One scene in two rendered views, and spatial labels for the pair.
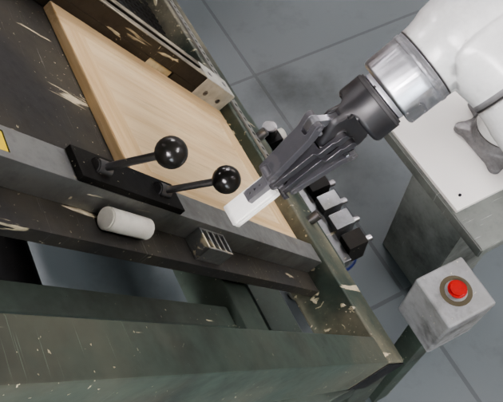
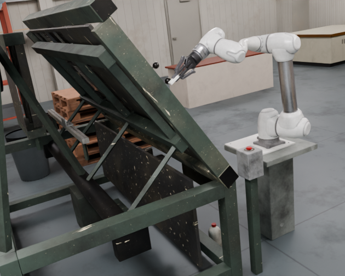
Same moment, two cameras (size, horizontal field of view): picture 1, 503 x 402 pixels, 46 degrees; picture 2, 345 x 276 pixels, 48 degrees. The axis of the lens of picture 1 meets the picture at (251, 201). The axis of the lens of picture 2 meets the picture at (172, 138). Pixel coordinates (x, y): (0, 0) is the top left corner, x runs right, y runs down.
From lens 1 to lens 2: 1.86 m
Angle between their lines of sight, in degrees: 42
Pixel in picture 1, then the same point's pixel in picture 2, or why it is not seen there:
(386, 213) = not seen: hidden behind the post
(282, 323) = (206, 240)
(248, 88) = not seen: hidden behind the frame
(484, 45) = (210, 38)
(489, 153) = (265, 143)
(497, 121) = (216, 49)
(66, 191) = not seen: hidden behind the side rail
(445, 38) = (203, 39)
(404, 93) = (199, 49)
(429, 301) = (241, 152)
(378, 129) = (196, 57)
